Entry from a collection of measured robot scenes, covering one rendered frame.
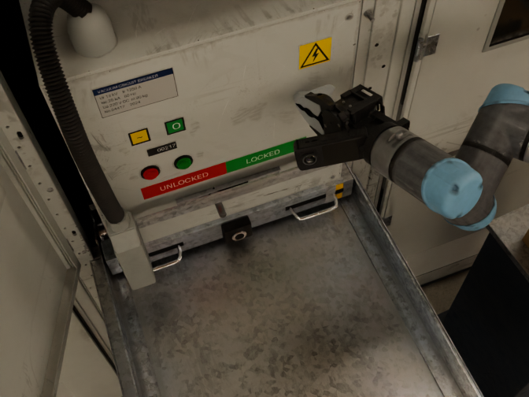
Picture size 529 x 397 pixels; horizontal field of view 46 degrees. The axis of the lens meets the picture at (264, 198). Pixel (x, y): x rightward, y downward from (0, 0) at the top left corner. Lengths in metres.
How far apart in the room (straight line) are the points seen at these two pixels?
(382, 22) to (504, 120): 0.30
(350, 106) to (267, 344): 0.51
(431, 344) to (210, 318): 0.43
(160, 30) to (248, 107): 0.20
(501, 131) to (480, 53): 0.37
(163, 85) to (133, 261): 0.32
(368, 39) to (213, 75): 0.31
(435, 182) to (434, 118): 0.55
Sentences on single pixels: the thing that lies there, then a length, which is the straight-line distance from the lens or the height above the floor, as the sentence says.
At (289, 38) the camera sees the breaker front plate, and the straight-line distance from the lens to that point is 0.98.
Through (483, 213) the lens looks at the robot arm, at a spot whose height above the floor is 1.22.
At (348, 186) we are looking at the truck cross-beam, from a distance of 1.35.
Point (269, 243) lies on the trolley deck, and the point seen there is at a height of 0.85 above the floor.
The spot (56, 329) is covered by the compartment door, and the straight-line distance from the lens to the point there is 1.34.
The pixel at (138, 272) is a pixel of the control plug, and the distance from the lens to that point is 1.15.
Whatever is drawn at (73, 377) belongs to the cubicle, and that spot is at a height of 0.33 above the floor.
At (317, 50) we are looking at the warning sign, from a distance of 1.03.
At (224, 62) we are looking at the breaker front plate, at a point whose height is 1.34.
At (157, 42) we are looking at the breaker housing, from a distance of 0.94.
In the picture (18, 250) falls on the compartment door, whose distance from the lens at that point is 1.16.
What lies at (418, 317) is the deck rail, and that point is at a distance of 1.28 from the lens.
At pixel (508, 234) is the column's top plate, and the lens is 1.55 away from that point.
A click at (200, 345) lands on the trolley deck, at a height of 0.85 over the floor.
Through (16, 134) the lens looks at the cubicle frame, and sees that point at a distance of 1.05.
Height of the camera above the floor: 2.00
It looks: 56 degrees down
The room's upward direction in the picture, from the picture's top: 3 degrees counter-clockwise
